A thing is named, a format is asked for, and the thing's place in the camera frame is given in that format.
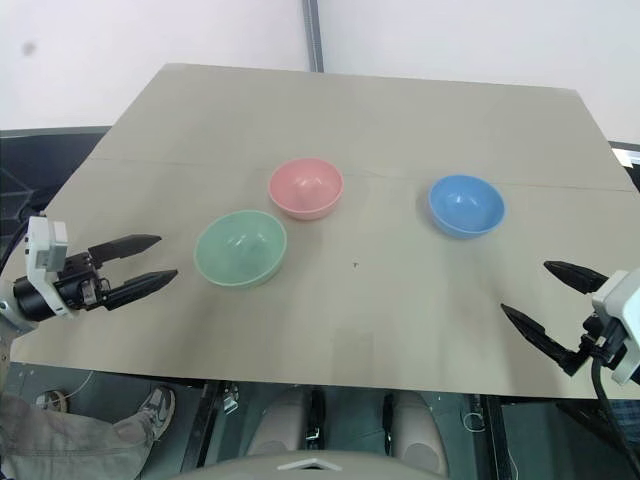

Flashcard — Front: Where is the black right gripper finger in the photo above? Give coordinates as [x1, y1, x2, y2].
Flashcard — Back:
[543, 259, 613, 296]
[500, 302, 584, 377]

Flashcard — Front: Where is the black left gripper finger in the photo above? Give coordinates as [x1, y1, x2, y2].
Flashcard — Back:
[88, 233, 163, 267]
[104, 269, 179, 312]

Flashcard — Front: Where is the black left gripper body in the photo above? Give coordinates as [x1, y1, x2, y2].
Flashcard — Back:
[52, 251, 110, 312]

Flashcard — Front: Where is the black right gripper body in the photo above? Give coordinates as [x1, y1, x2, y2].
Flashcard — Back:
[578, 311, 627, 370]

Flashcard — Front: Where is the green plastic bowl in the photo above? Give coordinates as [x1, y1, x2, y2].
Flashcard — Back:
[193, 210, 289, 289]

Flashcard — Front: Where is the black mesh chair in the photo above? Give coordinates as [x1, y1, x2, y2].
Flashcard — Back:
[0, 124, 110, 241]

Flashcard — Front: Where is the grey white sneaker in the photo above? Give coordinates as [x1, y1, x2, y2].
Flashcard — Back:
[135, 384, 177, 442]
[34, 389, 70, 414]

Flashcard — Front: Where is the dark equipment with white label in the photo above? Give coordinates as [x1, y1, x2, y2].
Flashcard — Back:
[607, 139, 640, 195]

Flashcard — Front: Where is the blue plastic bowl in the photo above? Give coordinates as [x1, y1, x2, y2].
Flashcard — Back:
[427, 173, 507, 240]

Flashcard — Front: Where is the khaki trouser leg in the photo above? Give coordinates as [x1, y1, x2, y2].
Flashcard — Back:
[0, 390, 156, 480]

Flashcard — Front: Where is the pink plastic bowl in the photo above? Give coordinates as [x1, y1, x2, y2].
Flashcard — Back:
[268, 157, 345, 222]

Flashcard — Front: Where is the beige rounded robot body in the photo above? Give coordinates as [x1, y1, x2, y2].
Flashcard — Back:
[182, 385, 466, 480]

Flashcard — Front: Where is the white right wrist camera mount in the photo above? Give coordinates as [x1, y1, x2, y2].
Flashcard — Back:
[590, 266, 640, 387]

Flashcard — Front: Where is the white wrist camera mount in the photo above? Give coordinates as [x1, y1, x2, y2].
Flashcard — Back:
[590, 266, 640, 387]
[24, 215, 77, 321]

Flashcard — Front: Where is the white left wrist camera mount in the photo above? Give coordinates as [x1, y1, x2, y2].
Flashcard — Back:
[24, 215, 77, 321]

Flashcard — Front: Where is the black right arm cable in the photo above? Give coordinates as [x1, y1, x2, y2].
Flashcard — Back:
[590, 355, 640, 454]

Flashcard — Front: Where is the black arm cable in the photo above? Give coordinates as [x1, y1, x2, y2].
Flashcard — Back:
[0, 213, 32, 274]
[590, 355, 640, 454]

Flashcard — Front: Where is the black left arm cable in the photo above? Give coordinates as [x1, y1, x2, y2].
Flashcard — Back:
[0, 213, 32, 274]

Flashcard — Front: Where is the white floor cable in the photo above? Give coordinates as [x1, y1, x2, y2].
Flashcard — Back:
[63, 369, 97, 402]

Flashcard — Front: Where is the grey wall post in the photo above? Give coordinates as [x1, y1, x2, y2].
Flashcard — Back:
[301, 0, 327, 72]

